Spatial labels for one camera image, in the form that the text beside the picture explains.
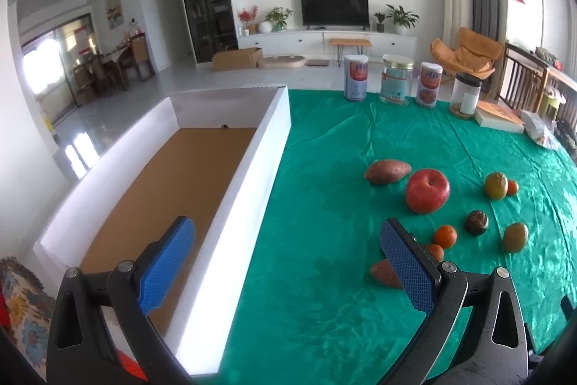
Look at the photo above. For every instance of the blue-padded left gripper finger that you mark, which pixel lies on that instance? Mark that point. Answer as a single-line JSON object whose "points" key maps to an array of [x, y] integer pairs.
{"points": [[81, 349]]}

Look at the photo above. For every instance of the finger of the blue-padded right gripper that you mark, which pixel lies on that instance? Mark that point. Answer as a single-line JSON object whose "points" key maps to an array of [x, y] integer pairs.
{"points": [[493, 348]]}

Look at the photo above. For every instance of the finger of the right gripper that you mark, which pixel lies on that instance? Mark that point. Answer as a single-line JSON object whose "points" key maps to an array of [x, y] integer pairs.
{"points": [[567, 307]]}

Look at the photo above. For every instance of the green fruit front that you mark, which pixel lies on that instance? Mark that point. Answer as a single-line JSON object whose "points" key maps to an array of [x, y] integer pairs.
{"points": [[515, 237]]}

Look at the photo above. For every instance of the green fruit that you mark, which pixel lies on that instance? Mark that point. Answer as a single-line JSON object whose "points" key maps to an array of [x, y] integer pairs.
{"points": [[515, 237], [496, 186]]}

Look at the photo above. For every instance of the orange tangerine front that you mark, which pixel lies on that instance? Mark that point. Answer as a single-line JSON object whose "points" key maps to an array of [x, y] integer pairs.
{"points": [[436, 251]]}

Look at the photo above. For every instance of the small orange tangerine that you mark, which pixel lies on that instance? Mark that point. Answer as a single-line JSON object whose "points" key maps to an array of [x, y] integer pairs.
{"points": [[512, 188]]}

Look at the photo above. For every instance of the sweet potato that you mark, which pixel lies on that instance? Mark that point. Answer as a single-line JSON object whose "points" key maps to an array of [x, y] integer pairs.
{"points": [[385, 274], [387, 171]]}

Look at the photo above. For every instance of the red apple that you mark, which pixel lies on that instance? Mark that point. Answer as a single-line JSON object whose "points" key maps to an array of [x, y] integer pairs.
{"points": [[427, 191]]}

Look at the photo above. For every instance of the green satin tablecloth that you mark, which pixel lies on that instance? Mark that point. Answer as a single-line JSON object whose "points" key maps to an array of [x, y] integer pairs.
{"points": [[311, 312]]}

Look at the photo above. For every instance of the plastic bag package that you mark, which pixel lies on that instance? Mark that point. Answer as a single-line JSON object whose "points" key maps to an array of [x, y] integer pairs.
{"points": [[538, 131]]}

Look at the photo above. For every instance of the white book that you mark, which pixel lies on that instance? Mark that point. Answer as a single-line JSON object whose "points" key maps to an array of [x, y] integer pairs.
{"points": [[496, 117]]}

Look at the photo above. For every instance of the wooden chair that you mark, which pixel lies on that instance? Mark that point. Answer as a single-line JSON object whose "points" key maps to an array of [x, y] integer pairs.
{"points": [[531, 84]]}

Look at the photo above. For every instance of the white cardboard box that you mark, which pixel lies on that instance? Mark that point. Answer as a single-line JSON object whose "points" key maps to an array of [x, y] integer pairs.
{"points": [[209, 155]]}

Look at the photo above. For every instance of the clear jar black lid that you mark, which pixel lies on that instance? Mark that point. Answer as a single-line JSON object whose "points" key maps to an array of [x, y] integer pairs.
{"points": [[465, 95]]}

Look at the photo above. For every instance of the red label tin can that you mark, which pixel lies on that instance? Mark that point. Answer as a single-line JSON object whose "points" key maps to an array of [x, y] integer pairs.
{"points": [[430, 78]]}

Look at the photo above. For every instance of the orange lounge chair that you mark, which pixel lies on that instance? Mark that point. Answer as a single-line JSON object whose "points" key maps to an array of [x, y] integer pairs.
{"points": [[476, 54]]}

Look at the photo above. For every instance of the glass jar gold lid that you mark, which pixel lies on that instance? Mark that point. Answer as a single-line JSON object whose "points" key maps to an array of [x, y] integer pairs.
{"points": [[396, 79]]}

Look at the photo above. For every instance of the blue label tin can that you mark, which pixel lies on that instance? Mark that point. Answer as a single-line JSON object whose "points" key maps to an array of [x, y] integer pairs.
{"points": [[356, 72]]}

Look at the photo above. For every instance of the brown cardboard carton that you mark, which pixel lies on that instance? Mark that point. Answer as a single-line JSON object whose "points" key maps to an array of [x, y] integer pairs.
{"points": [[237, 59]]}

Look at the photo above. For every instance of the potted green plant right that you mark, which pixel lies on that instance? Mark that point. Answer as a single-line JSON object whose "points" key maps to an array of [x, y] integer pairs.
{"points": [[401, 19]]}

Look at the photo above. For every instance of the potted green plant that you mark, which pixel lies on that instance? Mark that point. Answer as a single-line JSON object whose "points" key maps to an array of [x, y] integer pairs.
{"points": [[278, 17], [401, 19]]}

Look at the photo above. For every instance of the small wooden bench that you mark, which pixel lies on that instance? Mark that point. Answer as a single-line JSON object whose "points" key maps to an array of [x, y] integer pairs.
{"points": [[360, 45]]}

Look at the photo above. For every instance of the white tv cabinet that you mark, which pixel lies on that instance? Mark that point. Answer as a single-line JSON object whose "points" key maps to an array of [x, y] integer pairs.
{"points": [[315, 43]]}

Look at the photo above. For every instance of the red flower vase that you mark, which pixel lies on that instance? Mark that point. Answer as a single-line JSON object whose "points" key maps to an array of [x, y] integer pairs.
{"points": [[247, 17]]}

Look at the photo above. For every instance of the black television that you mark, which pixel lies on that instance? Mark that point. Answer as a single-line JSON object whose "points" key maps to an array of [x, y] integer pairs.
{"points": [[349, 13]]}

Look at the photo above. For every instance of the potted green plant left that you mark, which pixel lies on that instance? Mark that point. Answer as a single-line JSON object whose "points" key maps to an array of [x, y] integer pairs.
{"points": [[278, 17]]}

